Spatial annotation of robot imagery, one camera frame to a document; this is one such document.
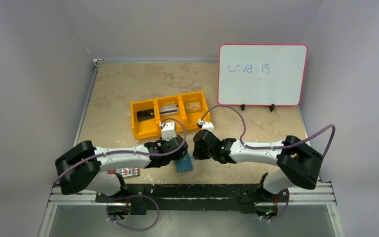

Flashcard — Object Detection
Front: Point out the blue card holder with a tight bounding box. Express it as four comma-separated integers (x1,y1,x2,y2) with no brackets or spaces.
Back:
175,153,193,173

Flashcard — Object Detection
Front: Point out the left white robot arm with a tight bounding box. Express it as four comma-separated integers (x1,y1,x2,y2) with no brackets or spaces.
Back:
55,136,188,202

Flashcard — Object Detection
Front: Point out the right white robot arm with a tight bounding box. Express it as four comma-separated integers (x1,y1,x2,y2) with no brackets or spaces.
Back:
193,129,323,201

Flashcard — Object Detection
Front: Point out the black card in bin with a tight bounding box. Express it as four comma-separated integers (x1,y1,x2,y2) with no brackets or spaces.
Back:
136,109,155,122

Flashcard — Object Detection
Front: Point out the silver card in bin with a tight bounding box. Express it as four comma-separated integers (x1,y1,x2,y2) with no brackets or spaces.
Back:
159,104,180,116

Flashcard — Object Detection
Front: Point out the gold card in bin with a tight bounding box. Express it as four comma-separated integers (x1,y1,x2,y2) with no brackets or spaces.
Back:
185,102,202,113

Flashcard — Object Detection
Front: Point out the left yellow bin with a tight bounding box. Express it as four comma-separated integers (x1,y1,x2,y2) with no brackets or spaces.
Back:
130,99,160,140

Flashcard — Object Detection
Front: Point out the yellow bin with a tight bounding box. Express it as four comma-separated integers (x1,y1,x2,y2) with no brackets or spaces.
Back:
154,95,185,137
130,99,160,140
181,91,209,131

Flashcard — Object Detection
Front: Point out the middle yellow bin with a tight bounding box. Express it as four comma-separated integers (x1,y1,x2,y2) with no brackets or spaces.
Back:
154,95,185,137

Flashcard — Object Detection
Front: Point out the right yellow bin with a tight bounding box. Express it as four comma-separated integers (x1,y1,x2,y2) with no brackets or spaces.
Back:
181,91,209,131

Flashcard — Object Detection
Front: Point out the marker pen pack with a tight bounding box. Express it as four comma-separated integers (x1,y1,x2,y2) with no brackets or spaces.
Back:
107,168,140,178

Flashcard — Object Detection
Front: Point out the right whiteboard stand foot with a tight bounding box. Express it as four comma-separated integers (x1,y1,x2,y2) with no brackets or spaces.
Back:
269,104,275,112

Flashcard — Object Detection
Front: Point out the pink framed whiteboard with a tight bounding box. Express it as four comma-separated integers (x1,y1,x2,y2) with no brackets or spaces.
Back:
217,43,308,107

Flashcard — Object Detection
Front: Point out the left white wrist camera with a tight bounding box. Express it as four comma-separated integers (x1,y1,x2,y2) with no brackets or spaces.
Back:
159,121,177,141

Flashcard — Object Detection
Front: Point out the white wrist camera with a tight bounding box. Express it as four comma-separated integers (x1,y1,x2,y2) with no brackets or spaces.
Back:
159,121,177,141
197,119,214,133

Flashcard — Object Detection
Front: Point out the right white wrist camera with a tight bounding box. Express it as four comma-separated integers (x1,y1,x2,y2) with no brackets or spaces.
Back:
197,119,214,133

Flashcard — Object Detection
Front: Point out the purple cable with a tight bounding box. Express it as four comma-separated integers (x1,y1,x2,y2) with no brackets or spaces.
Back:
200,104,336,159
106,194,160,232
52,118,188,187
258,190,291,224

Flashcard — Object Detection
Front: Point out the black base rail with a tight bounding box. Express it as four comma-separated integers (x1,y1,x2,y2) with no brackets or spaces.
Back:
96,184,289,215

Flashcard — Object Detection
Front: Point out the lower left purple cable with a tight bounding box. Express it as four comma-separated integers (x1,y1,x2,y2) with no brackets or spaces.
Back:
106,194,160,232

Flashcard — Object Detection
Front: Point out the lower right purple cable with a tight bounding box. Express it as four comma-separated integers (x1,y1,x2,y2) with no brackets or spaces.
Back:
258,190,291,224

